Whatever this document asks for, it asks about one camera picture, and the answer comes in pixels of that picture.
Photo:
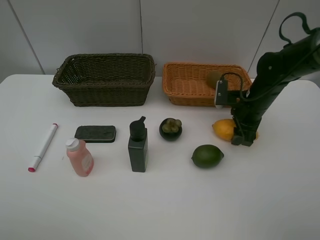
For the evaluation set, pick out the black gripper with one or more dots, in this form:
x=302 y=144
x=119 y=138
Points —
x=247 y=117

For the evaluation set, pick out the yellow mango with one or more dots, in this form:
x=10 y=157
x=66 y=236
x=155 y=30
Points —
x=224 y=129

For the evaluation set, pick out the green lime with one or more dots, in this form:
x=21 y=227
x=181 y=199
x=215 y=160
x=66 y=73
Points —
x=207 y=156

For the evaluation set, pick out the brown kiwi fruit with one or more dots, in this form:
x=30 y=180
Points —
x=212 y=78

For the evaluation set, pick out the dark purple mangosteen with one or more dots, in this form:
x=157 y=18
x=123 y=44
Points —
x=170 y=129

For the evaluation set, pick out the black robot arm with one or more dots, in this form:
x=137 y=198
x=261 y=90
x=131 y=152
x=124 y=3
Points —
x=275 y=70

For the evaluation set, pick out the dark green pump bottle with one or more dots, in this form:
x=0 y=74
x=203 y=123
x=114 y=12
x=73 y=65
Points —
x=138 y=145

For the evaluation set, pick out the dark brown wicker basket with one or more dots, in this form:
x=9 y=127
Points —
x=106 y=79

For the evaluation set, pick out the dark green whiteboard eraser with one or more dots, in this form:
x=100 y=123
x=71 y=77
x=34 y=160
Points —
x=96 y=133

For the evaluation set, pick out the pink bottle white cap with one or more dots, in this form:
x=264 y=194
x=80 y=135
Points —
x=79 y=156

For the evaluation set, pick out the white marker pen red caps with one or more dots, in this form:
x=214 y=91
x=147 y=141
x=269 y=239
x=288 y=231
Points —
x=37 y=158

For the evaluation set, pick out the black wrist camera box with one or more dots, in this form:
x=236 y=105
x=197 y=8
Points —
x=223 y=96

